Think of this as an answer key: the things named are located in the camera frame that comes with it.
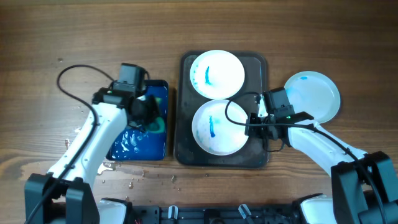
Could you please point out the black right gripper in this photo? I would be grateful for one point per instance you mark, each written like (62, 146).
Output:
(253, 131)

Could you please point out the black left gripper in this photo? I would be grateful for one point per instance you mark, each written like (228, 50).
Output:
(153, 110)

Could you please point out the green sponge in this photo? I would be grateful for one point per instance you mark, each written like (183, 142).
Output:
(157, 126)

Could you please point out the white plate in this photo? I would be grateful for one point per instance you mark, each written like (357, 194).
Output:
(217, 74)
(313, 93)
(217, 127)

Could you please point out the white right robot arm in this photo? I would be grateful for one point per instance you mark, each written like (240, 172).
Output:
(364, 185)

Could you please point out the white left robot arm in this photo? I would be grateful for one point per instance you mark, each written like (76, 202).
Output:
(64, 193)

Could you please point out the dark grey serving tray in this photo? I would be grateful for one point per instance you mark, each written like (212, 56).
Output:
(253, 155)

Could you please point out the blue water-filled tray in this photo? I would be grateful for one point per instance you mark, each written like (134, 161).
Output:
(133, 145)

